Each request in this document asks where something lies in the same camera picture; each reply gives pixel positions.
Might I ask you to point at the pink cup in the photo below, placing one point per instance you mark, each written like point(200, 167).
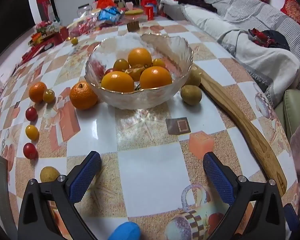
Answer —
point(129, 5)

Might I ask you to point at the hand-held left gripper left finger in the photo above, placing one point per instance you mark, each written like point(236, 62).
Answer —
point(86, 177)

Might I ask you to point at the yellow lidded container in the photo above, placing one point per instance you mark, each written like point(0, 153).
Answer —
point(133, 11)

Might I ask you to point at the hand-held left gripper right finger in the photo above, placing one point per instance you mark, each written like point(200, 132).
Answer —
point(218, 177)

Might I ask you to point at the flower bouquet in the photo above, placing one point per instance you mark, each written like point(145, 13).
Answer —
point(42, 26)

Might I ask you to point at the blue rounded object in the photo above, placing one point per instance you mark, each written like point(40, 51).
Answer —
point(125, 231)

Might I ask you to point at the bagged red packets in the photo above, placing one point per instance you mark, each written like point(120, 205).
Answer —
point(85, 25)

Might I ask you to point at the green leather seat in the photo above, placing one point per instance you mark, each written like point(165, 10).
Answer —
point(292, 110)

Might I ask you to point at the orange husked fruit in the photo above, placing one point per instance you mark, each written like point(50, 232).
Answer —
point(136, 72)

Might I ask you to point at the long wooden stick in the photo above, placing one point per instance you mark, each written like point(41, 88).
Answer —
point(240, 120)

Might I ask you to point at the red gift box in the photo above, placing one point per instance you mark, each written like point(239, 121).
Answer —
point(60, 35)

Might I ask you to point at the dark clothes pile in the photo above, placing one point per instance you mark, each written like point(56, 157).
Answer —
point(267, 38)

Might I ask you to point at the small orange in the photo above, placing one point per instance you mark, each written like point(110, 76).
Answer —
point(37, 92)

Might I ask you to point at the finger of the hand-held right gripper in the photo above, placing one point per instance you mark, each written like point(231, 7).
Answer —
point(290, 217)

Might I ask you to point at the red plastic bag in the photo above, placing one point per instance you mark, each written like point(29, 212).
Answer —
point(105, 0)

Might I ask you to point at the white refrigerator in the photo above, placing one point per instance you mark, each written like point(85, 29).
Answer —
point(72, 0)

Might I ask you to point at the black television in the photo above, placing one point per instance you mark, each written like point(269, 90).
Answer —
point(10, 17)

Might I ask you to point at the small wooden block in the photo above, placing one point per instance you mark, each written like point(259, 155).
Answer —
point(133, 25)

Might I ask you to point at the grey striped sofa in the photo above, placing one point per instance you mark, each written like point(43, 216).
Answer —
point(252, 12)

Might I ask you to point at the red cherry tomato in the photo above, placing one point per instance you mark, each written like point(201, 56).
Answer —
point(30, 150)
point(109, 70)
point(31, 113)

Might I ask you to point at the clear glass bowl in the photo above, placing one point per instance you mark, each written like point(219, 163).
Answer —
point(140, 100)

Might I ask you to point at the blue snack bags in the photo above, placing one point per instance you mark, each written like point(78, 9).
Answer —
point(110, 15)

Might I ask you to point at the checkered printed tablecloth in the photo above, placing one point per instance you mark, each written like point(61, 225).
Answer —
point(150, 170)

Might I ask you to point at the red patterned cushion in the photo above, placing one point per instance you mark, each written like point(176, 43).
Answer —
point(293, 8)

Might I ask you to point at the greenish yellow cherry tomato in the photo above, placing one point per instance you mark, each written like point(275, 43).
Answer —
point(49, 96)

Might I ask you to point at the orange cherry tomato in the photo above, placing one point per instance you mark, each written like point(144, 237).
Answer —
point(121, 64)
point(159, 62)

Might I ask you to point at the large tangerine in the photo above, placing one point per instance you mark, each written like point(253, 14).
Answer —
point(83, 96)

